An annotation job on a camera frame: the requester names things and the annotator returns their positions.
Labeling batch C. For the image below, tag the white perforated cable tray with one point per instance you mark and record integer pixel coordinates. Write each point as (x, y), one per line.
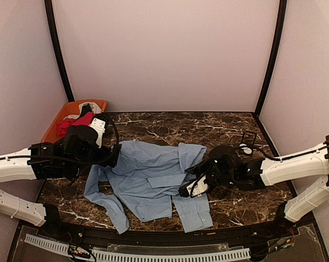
(75, 252)

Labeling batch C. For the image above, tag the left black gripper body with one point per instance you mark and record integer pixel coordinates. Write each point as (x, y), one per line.
(77, 170)

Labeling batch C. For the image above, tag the black frame pole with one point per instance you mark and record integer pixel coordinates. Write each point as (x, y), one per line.
(272, 57)
(50, 16)

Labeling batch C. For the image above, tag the black left frame pole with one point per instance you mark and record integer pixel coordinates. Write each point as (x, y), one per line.
(50, 16)

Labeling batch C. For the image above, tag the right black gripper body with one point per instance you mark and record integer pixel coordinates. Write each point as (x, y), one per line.
(226, 178)

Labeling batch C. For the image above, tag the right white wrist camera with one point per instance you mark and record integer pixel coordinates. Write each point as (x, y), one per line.
(197, 187)

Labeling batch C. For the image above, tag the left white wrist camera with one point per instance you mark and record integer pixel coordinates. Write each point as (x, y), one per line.
(99, 126)

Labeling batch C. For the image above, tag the light blue shirt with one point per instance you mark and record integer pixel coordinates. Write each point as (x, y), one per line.
(146, 180)

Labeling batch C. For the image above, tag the black right frame pole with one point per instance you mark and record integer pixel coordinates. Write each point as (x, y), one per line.
(272, 57)

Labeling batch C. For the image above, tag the dark green cloth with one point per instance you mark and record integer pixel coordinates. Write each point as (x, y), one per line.
(86, 108)

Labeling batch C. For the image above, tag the orange plastic basket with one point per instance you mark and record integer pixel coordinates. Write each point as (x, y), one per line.
(71, 108)

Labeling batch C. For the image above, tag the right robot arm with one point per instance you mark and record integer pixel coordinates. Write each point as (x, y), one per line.
(311, 162)

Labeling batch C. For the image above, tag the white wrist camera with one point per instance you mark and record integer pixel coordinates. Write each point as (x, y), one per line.
(99, 126)
(197, 187)

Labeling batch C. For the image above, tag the red cloth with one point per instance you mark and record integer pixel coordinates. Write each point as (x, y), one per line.
(63, 125)

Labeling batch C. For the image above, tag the white cloth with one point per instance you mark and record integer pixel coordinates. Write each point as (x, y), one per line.
(96, 108)

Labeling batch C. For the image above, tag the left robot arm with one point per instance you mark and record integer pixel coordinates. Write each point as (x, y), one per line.
(15, 167)

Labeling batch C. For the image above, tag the black brooch holder stand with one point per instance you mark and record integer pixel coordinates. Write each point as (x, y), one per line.
(248, 138)

